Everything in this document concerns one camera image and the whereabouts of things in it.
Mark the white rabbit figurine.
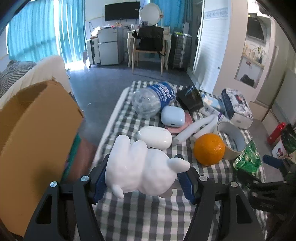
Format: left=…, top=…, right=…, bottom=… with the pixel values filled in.
left=105, top=135, right=191, bottom=199

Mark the orange fruit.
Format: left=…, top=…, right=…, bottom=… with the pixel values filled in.
left=193, top=133, right=225, bottom=166

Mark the tape roll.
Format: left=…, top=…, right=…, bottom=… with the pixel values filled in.
left=214, top=121, right=246, bottom=161

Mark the white oval earbud case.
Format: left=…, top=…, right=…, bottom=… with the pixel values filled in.
left=137, top=126, right=173, bottom=151

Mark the white foam tube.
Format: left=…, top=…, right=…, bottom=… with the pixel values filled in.
left=171, top=114, right=218, bottom=146

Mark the light blue earbud case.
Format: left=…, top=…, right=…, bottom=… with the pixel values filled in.
left=161, top=105, right=185, bottom=128

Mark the blue floral tissue pack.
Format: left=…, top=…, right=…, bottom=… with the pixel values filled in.
left=199, top=92, right=229, bottom=121

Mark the clear jar blue label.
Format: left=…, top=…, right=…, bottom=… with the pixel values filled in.
left=132, top=82, right=177, bottom=118

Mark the green plastic bag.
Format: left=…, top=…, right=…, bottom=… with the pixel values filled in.
left=233, top=140, right=261, bottom=176

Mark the checkered tablecloth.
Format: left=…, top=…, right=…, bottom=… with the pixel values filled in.
left=92, top=80, right=268, bottom=241

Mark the cardboard box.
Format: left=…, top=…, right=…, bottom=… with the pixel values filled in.
left=1, top=80, right=83, bottom=236

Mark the black glossy box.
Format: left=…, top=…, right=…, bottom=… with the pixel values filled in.
left=177, top=86, right=204, bottom=113

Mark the white drawer cabinet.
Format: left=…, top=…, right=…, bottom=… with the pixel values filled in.
left=86, top=37, right=100, bottom=68

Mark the bed with beige cover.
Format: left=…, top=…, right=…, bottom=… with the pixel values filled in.
left=1, top=55, right=73, bottom=109

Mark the wooden chair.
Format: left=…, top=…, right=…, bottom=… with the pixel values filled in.
left=131, top=34, right=168, bottom=76

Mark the black suitcase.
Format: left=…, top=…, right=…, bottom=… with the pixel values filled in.
left=168, top=32, right=192, bottom=69

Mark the white mini fridge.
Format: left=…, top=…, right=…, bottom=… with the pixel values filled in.
left=98, top=27, right=124, bottom=65

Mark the white dressing table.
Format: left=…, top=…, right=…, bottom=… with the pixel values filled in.
left=126, top=26, right=172, bottom=70

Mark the black backpack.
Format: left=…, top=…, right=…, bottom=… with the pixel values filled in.
left=132, top=26, right=165, bottom=56

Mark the blue curtain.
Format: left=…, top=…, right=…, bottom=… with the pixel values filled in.
left=6, top=1, right=86, bottom=63

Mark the black television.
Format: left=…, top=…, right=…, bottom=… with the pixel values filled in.
left=104, top=1, right=140, bottom=22

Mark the round white mirror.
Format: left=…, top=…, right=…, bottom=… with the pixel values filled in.
left=139, top=3, right=162, bottom=25

